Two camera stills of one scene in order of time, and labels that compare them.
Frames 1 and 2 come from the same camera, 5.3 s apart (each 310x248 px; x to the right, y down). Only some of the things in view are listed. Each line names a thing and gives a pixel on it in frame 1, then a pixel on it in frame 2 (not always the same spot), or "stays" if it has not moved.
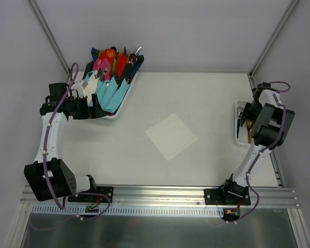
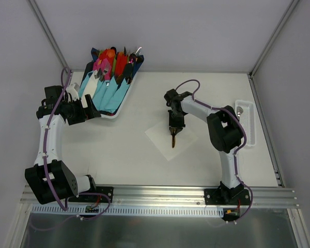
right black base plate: x=216 y=197 stays
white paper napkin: x=171 y=136 stays
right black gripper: x=247 y=112 to x=176 y=127
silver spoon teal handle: x=239 y=110 stays
